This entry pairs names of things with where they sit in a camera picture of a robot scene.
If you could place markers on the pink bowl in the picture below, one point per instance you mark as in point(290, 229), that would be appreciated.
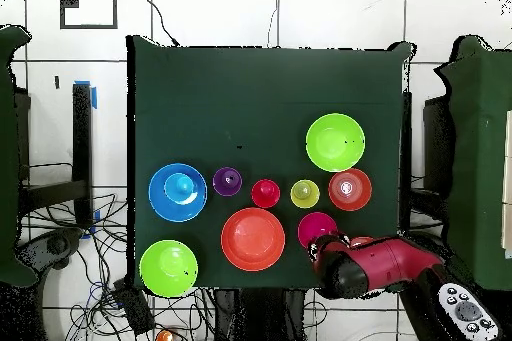
point(314, 225)

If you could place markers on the large orange bowl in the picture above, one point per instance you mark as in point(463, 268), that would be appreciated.
point(252, 239)

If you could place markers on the blue cup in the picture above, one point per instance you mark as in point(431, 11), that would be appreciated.
point(180, 187)

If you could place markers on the green bowl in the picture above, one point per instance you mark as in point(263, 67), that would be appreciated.
point(168, 273)
point(328, 145)

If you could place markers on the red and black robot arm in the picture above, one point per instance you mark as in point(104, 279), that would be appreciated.
point(384, 265)

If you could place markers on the small orange bowl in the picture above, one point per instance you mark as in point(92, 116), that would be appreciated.
point(362, 241)
point(350, 199)

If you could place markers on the yellow cup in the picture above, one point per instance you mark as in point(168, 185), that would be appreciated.
point(304, 194)

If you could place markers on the red cup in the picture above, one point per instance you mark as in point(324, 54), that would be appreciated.
point(265, 194)

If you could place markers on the gray chair base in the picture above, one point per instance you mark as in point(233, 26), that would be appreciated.
point(420, 239)

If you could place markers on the purple cup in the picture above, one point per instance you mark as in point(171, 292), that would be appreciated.
point(227, 188)

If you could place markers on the blue bowl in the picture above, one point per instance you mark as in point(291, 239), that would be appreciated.
point(172, 211)

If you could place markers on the dark green table cloth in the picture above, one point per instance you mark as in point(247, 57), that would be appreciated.
point(260, 97)

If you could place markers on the green covered side table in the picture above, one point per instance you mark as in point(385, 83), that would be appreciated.
point(8, 157)
point(480, 177)

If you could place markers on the orange round object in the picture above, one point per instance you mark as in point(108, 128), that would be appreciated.
point(164, 338)

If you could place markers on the black power box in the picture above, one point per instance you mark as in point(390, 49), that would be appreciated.
point(134, 309)

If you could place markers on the black chair base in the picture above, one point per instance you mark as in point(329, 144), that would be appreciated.
point(52, 247)

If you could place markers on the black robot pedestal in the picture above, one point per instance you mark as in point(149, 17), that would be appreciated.
point(260, 317)

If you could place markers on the black stool frame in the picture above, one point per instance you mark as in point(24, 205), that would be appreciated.
point(82, 137)

